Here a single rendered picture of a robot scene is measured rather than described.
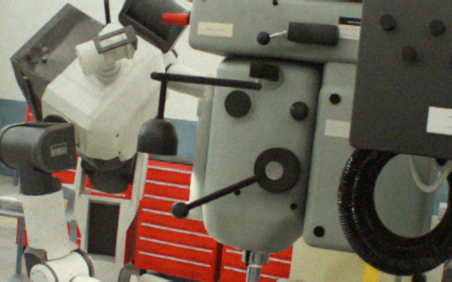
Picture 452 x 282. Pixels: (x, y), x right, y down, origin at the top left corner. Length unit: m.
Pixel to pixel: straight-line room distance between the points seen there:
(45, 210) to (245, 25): 0.64
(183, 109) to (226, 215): 9.83
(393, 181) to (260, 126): 0.23
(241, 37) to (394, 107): 0.39
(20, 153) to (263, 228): 0.59
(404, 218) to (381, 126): 0.29
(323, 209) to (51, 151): 0.64
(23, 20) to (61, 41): 10.72
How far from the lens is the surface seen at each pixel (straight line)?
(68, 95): 1.69
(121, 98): 1.69
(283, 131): 1.25
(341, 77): 1.22
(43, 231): 1.68
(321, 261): 3.14
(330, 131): 1.21
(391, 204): 1.20
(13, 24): 12.59
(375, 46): 0.95
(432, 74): 0.94
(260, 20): 1.25
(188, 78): 1.20
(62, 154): 1.65
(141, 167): 2.03
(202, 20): 1.28
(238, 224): 1.30
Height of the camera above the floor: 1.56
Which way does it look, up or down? 3 degrees down
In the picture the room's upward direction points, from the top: 6 degrees clockwise
